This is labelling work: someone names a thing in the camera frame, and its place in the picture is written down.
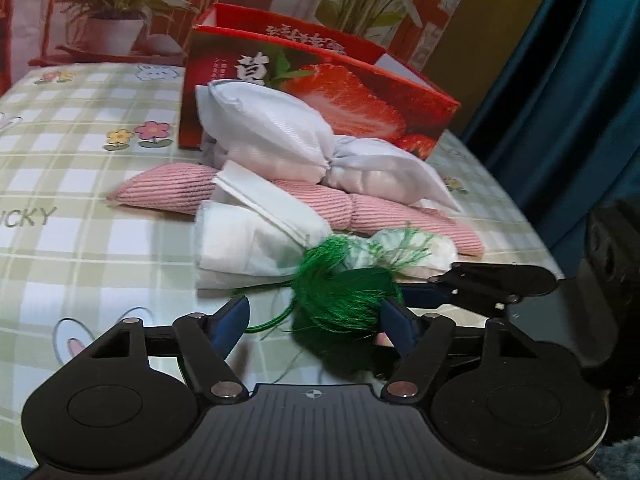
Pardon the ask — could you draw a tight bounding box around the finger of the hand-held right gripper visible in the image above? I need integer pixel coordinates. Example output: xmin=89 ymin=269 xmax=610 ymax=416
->
xmin=400 ymin=262 xmax=562 ymax=311

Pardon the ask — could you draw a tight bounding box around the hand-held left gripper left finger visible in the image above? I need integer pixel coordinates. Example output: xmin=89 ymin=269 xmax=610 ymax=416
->
xmin=90 ymin=296 xmax=251 ymax=404

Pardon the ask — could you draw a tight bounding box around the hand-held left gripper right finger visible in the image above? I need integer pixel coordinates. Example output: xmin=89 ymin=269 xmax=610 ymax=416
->
xmin=378 ymin=299 xmax=551 ymax=404

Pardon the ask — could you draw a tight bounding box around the white green sachet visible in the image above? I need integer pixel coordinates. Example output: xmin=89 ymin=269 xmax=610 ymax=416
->
xmin=345 ymin=227 xmax=457 ymax=278

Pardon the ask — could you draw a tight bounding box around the green cloth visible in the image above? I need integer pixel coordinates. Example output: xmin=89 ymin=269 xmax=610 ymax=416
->
xmin=231 ymin=236 xmax=436 ymax=386

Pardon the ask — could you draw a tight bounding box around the white thin cloth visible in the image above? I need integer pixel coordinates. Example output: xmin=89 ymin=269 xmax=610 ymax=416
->
xmin=194 ymin=160 xmax=331 ymax=291

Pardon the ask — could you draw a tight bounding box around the pink ribbed cloth bundle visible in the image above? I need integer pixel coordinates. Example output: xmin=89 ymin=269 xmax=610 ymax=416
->
xmin=106 ymin=164 xmax=485 ymax=261

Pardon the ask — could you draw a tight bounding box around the white cloth bundle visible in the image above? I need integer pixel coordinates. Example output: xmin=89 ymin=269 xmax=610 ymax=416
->
xmin=194 ymin=79 xmax=463 ymax=213

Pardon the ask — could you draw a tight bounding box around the red strawberry print cardboard box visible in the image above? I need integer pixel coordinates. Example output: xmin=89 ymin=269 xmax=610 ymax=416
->
xmin=178 ymin=2 xmax=461 ymax=161

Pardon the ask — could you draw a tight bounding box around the checked bunny print tablecloth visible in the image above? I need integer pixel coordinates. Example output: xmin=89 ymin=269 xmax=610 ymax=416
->
xmin=0 ymin=57 xmax=566 ymax=471

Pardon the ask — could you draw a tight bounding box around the teal curtain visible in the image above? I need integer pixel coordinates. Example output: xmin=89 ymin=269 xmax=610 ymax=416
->
xmin=460 ymin=0 xmax=640 ymax=281

